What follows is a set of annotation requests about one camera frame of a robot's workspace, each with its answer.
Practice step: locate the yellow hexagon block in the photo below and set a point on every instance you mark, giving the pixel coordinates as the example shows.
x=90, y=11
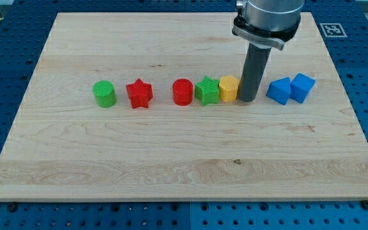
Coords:
x=228, y=88

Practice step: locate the red star block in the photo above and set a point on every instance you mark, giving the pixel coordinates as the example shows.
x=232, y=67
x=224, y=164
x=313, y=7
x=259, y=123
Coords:
x=139, y=93

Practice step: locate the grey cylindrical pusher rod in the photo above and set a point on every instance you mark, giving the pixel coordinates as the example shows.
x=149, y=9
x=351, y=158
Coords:
x=253, y=69

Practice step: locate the green cylinder block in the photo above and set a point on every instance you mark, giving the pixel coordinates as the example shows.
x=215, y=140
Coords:
x=104, y=93

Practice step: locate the green star block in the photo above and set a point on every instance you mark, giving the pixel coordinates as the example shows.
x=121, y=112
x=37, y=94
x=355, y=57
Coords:
x=207, y=91

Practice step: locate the blue cube block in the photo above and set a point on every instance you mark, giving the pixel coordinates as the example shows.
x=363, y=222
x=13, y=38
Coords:
x=301, y=85

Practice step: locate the blue triangular prism block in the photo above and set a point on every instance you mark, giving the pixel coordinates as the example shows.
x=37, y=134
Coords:
x=280, y=90

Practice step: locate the white fiducial marker tag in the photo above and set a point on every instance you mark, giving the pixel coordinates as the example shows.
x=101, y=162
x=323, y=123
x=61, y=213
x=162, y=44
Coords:
x=333, y=30

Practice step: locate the wooden board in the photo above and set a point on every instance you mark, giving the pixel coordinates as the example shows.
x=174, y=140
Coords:
x=63, y=147

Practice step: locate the red cylinder block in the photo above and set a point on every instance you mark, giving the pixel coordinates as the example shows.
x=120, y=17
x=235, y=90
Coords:
x=182, y=90

